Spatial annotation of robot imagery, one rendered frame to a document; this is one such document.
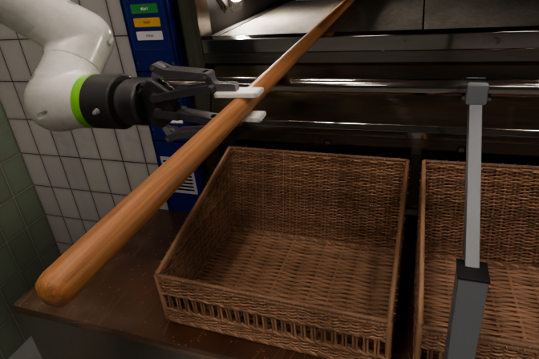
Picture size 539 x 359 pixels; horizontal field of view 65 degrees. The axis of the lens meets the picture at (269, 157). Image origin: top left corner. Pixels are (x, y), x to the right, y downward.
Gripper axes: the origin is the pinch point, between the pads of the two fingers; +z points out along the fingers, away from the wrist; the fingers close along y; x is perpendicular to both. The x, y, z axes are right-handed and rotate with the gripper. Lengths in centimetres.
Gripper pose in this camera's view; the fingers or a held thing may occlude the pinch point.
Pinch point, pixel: (241, 104)
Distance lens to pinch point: 64.2
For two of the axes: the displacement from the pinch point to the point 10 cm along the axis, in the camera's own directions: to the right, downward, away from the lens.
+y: 0.9, 8.9, 4.4
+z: 9.5, 0.6, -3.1
